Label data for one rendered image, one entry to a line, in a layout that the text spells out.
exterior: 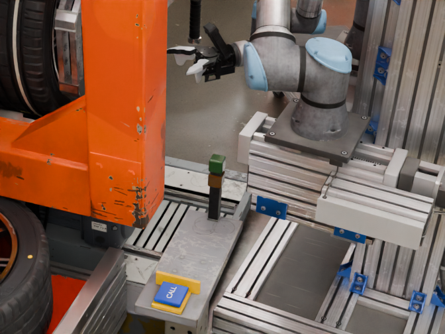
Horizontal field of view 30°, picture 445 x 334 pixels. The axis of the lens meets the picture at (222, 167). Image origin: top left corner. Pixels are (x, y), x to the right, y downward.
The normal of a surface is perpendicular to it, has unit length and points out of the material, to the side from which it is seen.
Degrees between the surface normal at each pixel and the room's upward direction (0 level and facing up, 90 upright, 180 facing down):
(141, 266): 0
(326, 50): 8
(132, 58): 90
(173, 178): 0
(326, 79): 90
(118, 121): 90
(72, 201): 90
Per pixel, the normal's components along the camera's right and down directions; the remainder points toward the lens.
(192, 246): 0.05, -0.83
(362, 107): -0.39, 0.50
